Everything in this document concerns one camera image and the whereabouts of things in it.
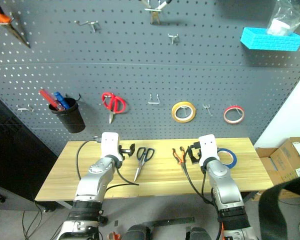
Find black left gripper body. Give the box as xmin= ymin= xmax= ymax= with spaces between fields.
xmin=117 ymin=144 xmax=129 ymax=159

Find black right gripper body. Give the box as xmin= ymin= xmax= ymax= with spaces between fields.
xmin=192 ymin=141 xmax=203 ymax=165

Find blue tape roll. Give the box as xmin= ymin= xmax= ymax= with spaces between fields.
xmin=216 ymin=147 xmax=238 ymax=168

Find yellow tape roll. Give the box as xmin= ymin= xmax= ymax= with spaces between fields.
xmin=171 ymin=101 xmax=197 ymax=123

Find red tape roll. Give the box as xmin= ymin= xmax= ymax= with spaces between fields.
xmin=223 ymin=105 xmax=246 ymax=125

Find black plastic cup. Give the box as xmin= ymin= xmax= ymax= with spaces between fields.
xmin=48 ymin=97 xmax=87 ymax=134

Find dark rounded shape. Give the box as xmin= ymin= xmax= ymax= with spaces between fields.
xmin=123 ymin=224 xmax=152 ymax=240
xmin=186 ymin=226 xmax=212 ymax=240

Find grey perforated pegboard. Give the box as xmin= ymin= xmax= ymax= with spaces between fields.
xmin=0 ymin=0 xmax=300 ymax=156

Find large cardboard box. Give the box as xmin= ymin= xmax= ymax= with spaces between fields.
xmin=269 ymin=136 xmax=300 ymax=180

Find dark cabinet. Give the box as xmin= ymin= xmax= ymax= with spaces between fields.
xmin=0 ymin=87 xmax=60 ymax=206

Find blue plastic basket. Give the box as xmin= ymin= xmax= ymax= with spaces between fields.
xmin=240 ymin=26 xmax=300 ymax=53

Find clear plastic bag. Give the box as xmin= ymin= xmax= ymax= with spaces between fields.
xmin=266 ymin=0 xmax=300 ymax=37

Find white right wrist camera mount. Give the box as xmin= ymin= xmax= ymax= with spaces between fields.
xmin=198 ymin=134 xmax=222 ymax=168

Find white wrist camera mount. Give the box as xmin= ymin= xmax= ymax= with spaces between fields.
xmin=198 ymin=134 xmax=222 ymax=168
xmin=99 ymin=132 xmax=124 ymax=162

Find black orange handled pliers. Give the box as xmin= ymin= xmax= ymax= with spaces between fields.
xmin=172 ymin=146 xmax=190 ymax=167

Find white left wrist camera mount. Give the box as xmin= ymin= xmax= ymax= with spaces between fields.
xmin=99 ymin=132 xmax=124 ymax=162

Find black handled scissors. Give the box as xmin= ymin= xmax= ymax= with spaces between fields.
xmin=133 ymin=146 xmax=155 ymax=183

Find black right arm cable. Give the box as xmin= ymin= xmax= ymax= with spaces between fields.
xmin=181 ymin=146 xmax=217 ymax=207

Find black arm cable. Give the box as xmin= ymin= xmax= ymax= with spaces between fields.
xmin=181 ymin=146 xmax=217 ymax=207
xmin=76 ymin=136 xmax=140 ymax=193

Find red handled scissors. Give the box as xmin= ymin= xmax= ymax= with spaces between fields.
xmin=101 ymin=92 xmax=128 ymax=125

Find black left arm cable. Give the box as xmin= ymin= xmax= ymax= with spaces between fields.
xmin=76 ymin=136 xmax=140 ymax=193

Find blue handled screwdriver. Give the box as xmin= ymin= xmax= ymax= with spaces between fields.
xmin=53 ymin=91 xmax=70 ymax=110

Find red handled screwdriver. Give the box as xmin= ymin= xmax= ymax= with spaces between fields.
xmin=39 ymin=89 xmax=60 ymax=111

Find black floor cables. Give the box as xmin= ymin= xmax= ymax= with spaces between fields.
xmin=21 ymin=201 xmax=44 ymax=239

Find white handled pliers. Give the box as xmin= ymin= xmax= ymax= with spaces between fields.
xmin=139 ymin=0 xmax=173 ymax=25

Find orange handled long nose pliers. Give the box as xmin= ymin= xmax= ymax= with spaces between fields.
xmin=0 ymin=3 xmax=31 ymax=49

